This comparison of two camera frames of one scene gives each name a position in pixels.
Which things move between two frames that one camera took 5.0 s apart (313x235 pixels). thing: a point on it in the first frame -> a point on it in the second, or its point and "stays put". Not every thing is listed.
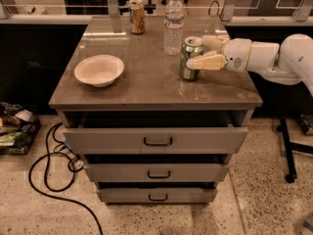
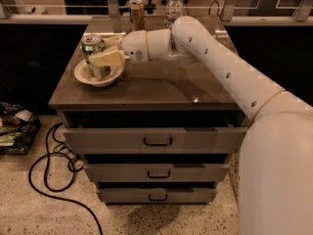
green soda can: [192, 46] -> [92, 45]
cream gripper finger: [212, 42] -> [114, 41]
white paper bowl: [99, 70] stays put
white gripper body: [237, 54] -> [135, 46]
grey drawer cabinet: [147, 128] stays put
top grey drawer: [156, 140] stays put
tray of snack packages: [19, 127] stays put
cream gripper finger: [210, 61] -> [109, 58]
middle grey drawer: [156, 172] stays put
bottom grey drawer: [156, 196] stays put
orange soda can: [137, 17] stays put
